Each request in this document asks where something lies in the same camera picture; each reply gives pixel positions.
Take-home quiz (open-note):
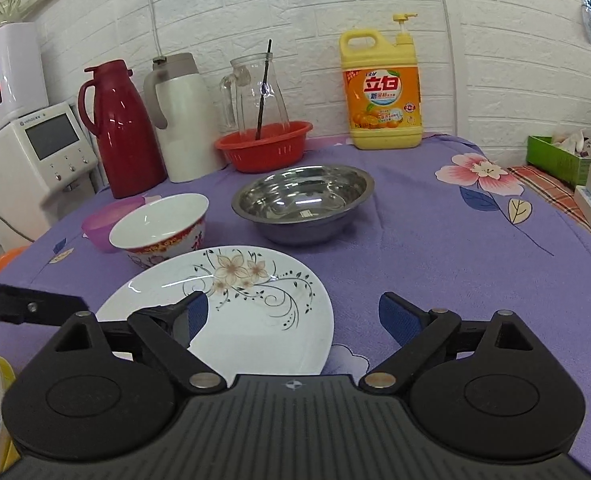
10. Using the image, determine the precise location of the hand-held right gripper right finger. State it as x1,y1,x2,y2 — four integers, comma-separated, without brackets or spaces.
360,291,536,393

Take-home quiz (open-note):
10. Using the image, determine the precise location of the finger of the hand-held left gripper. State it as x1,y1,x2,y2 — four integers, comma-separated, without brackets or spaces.
0,276,90,328

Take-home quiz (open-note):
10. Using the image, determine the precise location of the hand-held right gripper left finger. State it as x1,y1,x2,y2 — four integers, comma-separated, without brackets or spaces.
55,291,228,393

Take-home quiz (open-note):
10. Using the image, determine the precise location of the stack of white plates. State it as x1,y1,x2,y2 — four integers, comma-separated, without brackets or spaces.
95,246,335,378

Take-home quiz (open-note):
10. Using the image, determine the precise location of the yellow plate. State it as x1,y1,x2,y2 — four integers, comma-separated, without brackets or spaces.
0,354,21,476

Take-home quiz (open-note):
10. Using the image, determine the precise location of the white bowl with red pattern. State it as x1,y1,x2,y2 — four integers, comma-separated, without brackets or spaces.
109,193,210,268

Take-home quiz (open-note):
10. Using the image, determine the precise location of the purple plastic bowl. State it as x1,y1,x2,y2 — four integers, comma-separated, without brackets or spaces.
81,196,148,253

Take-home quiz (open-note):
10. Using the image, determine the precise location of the stainless steel bowl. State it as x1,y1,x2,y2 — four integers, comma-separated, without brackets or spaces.
232,164,375,247

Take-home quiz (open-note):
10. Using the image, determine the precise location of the orange plastic basin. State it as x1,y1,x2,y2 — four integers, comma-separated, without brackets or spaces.
0,246,28,281

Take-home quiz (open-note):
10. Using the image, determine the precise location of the purple floral tablecloth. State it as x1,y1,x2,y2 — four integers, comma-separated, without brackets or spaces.
0,132,591,466

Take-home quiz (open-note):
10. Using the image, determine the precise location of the white water dispenser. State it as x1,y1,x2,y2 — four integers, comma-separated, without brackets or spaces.
0,101,98,251

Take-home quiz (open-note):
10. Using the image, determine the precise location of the red plastic colander basket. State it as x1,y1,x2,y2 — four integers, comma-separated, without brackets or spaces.
214,121,313,173

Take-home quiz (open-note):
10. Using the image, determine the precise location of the white thermos jug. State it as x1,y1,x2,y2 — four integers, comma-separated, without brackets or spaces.
143,52,226,183

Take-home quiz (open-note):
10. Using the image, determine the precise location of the red thermos jug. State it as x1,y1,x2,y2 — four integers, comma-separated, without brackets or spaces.
78,59,167,200

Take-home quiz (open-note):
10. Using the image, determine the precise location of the plaid cloth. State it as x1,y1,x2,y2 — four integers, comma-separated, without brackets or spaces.
505,165,591,236

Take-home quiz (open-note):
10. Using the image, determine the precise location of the clear glass pitcher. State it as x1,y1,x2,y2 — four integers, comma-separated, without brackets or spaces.
219,52,291,141

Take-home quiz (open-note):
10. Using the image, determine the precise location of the yellow detergent bottle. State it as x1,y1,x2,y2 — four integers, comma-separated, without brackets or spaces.
339,13,425,151

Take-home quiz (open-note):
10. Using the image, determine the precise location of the green box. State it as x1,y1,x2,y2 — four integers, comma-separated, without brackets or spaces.
527,135,591,188

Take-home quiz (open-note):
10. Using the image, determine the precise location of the white water purifier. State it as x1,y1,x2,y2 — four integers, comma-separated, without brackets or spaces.
0,22,50,145

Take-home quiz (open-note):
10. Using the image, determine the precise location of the black stirring stick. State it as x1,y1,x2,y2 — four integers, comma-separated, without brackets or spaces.
256,39,274,141

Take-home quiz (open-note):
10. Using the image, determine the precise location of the white wall pipe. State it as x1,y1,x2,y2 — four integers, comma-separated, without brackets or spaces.
434,0,460,137

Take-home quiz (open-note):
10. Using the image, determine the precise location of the white wall cable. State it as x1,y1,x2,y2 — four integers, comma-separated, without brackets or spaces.
145,0,165,58

